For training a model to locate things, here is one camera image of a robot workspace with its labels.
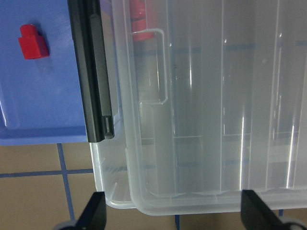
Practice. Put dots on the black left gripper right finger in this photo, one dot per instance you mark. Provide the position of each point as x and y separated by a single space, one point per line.
256 215

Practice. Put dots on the red block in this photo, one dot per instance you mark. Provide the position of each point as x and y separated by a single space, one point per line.
32 44

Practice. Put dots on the black box latch handle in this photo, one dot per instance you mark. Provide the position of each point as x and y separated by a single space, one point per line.
88 39

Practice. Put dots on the red blocks behind lid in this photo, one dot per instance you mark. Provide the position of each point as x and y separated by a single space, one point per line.
138 21

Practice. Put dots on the clear plastic box lid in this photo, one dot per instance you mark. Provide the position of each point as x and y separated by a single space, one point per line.
214 104

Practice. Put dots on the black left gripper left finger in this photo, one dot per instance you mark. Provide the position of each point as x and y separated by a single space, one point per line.
93 216

